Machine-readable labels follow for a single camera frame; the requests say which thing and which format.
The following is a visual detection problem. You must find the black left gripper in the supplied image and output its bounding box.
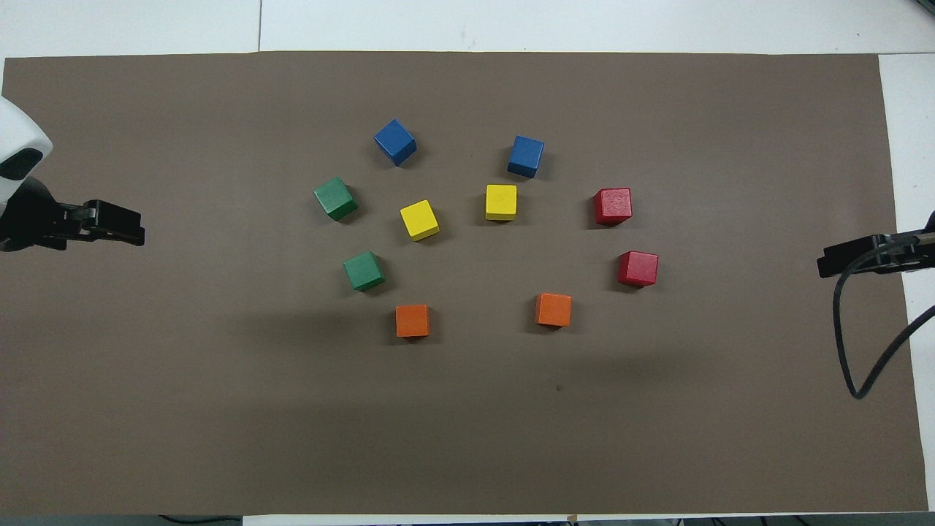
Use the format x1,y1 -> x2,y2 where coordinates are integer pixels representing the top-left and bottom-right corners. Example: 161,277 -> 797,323
0,179 -> 145,253

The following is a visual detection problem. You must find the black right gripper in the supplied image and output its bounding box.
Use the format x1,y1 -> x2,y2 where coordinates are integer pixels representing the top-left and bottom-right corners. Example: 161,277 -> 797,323
817,212 -> 935,278

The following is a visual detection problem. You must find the red wooden block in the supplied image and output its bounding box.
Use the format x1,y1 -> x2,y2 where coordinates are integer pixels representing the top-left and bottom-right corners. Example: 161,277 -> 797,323
593,187 -> 633,226
617,251 -> 660,288

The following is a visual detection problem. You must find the green wooden block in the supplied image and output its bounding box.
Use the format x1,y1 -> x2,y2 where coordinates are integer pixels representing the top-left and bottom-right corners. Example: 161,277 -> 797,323
343,251 -> 386,292
313,177 -> 359,222

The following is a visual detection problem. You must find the blue wooden block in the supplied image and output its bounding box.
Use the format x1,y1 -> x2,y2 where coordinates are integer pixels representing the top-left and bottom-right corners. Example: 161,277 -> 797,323
508,135 -> 546,179
374,118 -> 418,167

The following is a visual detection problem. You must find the orange wooden block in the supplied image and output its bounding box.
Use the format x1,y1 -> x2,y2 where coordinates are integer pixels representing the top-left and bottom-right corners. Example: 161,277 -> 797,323
395,304 -> 431,339
535,292 -> 573,328

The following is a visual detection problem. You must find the yellow wooden block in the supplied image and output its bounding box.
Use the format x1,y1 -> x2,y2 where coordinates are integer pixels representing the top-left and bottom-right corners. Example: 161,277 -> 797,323
485,184 -> 518,221
400,199 -> 440,242

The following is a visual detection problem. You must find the brown table mat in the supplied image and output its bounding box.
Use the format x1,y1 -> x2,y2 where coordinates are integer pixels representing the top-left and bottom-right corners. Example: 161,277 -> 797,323
0,51 -> 930,517

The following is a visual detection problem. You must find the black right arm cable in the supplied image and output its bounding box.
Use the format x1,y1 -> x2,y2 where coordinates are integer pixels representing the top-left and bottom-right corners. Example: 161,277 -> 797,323
833,237 -> 935,400

